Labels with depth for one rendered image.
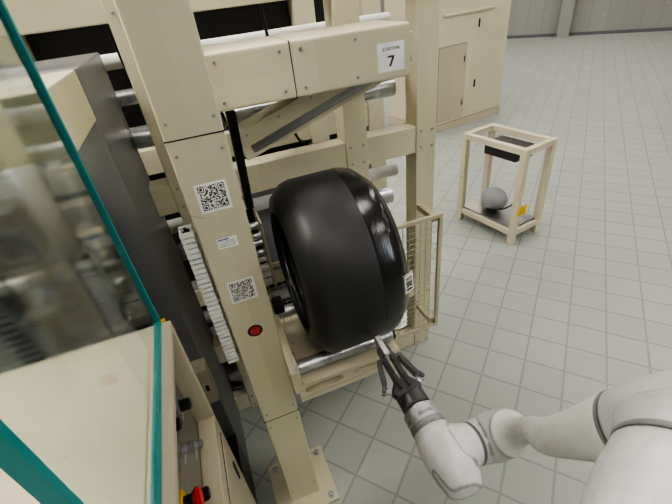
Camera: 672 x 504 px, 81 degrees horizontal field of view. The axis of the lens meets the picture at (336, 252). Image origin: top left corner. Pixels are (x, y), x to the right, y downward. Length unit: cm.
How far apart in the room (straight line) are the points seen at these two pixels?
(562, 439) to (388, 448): 151
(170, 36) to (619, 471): 94
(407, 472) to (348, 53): 176
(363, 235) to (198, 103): 48
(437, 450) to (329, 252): 51
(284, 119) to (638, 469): 122
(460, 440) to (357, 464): 116
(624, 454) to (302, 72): 109
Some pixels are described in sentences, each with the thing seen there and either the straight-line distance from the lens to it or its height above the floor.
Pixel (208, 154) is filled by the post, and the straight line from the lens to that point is 96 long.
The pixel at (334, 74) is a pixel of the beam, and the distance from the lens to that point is 126.
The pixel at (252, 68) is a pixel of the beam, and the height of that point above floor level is 173.
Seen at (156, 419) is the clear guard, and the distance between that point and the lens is 84.
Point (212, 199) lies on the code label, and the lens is 99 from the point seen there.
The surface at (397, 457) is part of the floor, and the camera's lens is 214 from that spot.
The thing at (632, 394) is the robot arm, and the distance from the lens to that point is 62.
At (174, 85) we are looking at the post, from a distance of 92.
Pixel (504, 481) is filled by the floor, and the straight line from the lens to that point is 216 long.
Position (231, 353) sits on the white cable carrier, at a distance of 129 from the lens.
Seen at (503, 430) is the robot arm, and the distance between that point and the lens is 105.
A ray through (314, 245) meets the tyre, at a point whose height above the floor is 136.
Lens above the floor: 189
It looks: 34 degrees down
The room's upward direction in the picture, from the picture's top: 7 degrees counter-clockwise
